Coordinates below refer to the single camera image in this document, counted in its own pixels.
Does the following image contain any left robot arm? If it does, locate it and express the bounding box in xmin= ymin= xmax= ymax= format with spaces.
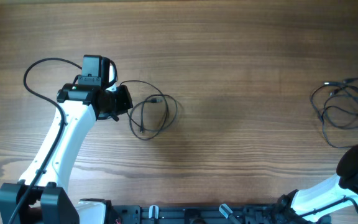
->
xmin=0 ymin=55 xmax=132 ymax=223

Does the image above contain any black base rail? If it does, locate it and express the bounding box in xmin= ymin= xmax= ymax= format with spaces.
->
xmin=110 ymin=204 xmax=308 ymax=224

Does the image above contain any left camera black cable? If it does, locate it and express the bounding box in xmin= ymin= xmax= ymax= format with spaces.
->
xmin=6 ymin=57 xmax=83 ymax=224

